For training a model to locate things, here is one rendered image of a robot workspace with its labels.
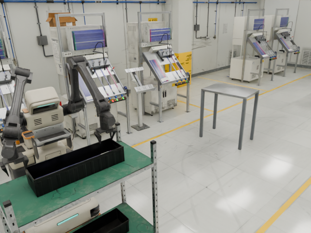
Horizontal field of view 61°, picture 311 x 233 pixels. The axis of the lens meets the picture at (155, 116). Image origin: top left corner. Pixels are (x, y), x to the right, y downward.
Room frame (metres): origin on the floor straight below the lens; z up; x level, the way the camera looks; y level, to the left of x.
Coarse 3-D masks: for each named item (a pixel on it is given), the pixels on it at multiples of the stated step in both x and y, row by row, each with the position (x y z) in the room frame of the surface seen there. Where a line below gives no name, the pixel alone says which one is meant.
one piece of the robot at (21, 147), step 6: (60, 138) 2.21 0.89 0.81; (18, 144) 2.09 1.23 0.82; (66, 144) 2.16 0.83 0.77; (72, 144) 2.20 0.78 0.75; (18, 150) 1.99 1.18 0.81; (24, 150) 1.99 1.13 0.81; (30, 150) 1.99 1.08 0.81; (72, 150) 2.20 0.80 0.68; (30, 156) 1.96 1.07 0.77; (12, 162) 1.87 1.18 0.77; (30, 162) 1.95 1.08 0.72; (12, 168) 1.87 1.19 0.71; (18, 168) 1.90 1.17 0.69; (24, 168) 1.92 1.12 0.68; (12, 174) 1.90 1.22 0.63; (18, 174) 1.88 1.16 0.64; (24, 174) 1.91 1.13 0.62
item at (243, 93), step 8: (208, 88) 3.81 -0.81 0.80; (216, 88) 3.80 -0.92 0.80; (224, 88) 3.78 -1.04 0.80; (232, 88) 3.77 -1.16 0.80; (240, 88) 3.76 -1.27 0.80; (248, 88) 3.75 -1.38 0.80; (216, 96) 4.08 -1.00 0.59; (232, 96) 3.46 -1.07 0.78; (240, 96) 3.38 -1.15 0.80; (248, 96) 3.38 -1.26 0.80; (256, 96) 3.64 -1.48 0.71; (200, 104) 3.80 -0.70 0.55; (216, 104) 4.08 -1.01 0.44; (256, 104) 3.63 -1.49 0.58; (200, 112) 3.80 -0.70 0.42; (216, 112) 4.10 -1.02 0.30; (200, 120) 3.79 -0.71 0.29; (200, 128) 3.79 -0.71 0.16; (240, 128) 3.35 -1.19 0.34; (200, 136) 3.79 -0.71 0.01; (240, 136) 3.34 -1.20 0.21; (240, 144) 3.34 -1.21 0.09
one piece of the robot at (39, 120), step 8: (24, 112) 1.79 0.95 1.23; (48, 112) 1.83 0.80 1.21; (56, 112) 1.87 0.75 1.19; (64, 112) 1.92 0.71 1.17; (24, 120) 1.74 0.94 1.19; (32, 120) 1.76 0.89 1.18; (40, 120) 1.80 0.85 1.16; (48, 120) 1.83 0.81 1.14; (56, 120) 1.87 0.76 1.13; (32, 128) 1.76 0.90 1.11; (40, 128) 1.80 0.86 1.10; (48, 144) 1.84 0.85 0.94; (56, 144) 1.88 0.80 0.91; (40, 152) 1.80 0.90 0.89; (48, 152) 1.81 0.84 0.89; (56, 152) 1.85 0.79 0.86; (64, 152) 1.89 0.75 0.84; (40, 160) 1.77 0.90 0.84
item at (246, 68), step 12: (240, 24) 7.37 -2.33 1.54; (252, 24) 7.22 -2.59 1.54; (264, 24) 7.58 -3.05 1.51; (240, 36) 7.34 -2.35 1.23; (252, 36) 7.28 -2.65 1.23; (264, 36) 7.45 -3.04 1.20; (264, 48) 7.19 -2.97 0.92; (240, 60) 7.29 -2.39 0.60; (252, 60) 7.10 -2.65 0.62; (264, 60) 7.48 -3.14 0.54; (240, 72) 7.27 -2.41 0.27; (252, 72) 6.98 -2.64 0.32
